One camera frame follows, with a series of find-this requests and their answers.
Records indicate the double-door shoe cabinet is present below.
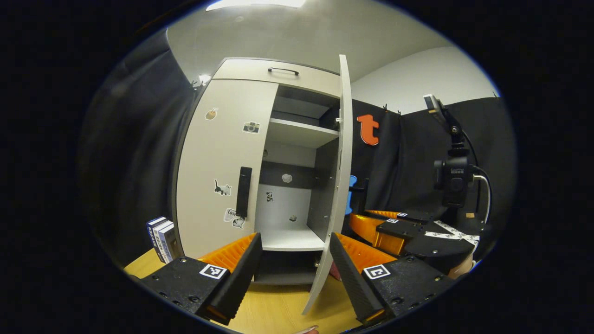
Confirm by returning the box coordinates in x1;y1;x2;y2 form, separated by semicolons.
173;54;353;316

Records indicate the white cabinet shelf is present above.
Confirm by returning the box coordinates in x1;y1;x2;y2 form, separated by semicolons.
267;117;340;149
254;224;325;252

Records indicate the white cabinet drawer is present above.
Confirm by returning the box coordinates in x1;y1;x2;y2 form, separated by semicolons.
213;58;343;99

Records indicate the white cable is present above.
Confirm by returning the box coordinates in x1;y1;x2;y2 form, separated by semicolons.
472;173;492;225

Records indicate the ceiling light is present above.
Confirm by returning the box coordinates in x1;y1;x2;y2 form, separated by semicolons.
206;0;307;12

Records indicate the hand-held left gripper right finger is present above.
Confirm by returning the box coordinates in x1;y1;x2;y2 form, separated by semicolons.
329;232;455;325

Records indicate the cherry sticker shoe cabinet door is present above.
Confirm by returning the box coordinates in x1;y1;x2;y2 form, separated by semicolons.
302;54;353;316

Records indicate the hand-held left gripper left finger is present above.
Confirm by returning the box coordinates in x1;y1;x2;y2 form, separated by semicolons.
139;232;263;325

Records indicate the black door handle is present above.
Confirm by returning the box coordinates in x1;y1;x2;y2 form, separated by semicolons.
236;166;253;218
348;178;370;215

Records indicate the camera sticker shoe cabinet door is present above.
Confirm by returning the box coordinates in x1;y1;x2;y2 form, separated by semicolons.
175;78;280;259

